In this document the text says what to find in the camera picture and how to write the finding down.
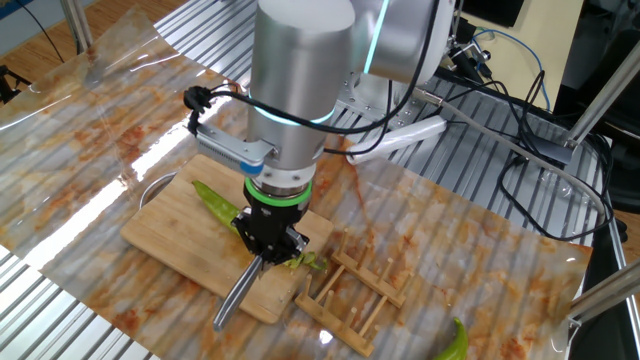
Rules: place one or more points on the cut green pepper chunk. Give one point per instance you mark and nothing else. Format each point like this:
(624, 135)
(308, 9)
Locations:
(300, 260)

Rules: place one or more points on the wooden peg rack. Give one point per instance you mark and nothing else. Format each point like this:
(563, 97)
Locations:
(372, 285)

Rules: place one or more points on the curved green chili pepper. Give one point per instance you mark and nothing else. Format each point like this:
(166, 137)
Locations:
(457, 345)

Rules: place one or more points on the beige cabinet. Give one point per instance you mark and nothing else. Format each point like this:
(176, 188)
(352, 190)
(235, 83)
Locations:
(550, 40)

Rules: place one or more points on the white plastic film roll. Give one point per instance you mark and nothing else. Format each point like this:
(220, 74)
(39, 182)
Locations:
(400, 139)

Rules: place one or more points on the black tripod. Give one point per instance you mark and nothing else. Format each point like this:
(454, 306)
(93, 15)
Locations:
(7, 82)

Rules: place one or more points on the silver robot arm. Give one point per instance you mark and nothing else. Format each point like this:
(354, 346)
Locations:
(300, 75)

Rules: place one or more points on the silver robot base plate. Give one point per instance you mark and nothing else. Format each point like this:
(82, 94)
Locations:
(370, 102)

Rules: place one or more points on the aluminium frame post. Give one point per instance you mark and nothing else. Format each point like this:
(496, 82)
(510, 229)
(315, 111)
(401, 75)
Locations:
(75, 25)
(610, 292)
(605, 95)

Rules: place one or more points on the wooden cutting board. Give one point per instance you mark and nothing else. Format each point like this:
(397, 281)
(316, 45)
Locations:
(165, 235)

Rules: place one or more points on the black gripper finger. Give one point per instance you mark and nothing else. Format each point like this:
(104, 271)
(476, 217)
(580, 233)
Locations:
(296, 245)
(267, 254)

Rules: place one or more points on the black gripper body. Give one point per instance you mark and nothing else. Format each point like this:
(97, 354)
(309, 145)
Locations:
(275, 222)

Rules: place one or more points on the cut green pepper stem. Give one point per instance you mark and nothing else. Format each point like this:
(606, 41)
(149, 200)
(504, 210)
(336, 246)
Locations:
(319, 264)

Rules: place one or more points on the marble pattern plastic mat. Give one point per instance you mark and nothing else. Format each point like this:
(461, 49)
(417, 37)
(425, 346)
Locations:
(475, 250)

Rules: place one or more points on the steel cleaver knife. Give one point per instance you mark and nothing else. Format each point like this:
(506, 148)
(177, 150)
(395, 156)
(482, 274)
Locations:
(237, 295)

